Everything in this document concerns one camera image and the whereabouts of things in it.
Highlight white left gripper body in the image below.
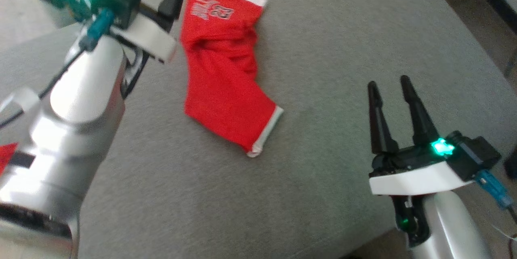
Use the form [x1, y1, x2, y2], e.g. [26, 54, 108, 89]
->
[109, 11, 178, 64]

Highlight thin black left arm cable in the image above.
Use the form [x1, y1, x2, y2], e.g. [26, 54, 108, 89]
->
[0, 47, 87, 128]

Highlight grey fabric sofa seat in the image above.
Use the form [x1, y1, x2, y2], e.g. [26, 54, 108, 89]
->
[0, 0, 517, 259]

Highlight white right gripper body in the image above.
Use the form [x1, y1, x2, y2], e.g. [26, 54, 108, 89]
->
[368, 143, 474, 248]

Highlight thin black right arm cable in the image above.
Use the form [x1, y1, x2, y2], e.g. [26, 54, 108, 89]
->
[507, 206, 517, 239]

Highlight red shorts with white trim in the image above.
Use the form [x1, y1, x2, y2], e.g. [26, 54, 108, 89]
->
[180, 0, 284, 158]

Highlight dark furniture frame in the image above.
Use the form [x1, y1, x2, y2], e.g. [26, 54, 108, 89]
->
[483, 0, 517, 35]

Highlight teal camera cable connector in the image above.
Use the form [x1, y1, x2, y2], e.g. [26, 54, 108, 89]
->
[476, 170, 514, 210]
[79, 8, 116, 51]

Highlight black rounded object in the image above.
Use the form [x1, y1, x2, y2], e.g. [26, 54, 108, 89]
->
[504, 146, 517, 179]

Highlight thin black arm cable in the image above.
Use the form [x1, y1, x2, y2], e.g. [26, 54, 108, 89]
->
[0, 47, 87, 128]
[507, 206, 517, 239]

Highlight white cable tag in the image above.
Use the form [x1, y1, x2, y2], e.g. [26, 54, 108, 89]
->
[0, 88, 40, 115]

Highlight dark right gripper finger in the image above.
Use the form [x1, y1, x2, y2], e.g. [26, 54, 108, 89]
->
[400, 75, 439, 145]
[368, 81, 399, 154]

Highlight red jersey number 23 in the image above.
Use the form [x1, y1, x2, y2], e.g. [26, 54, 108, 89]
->
[0, 143, 19, 175]

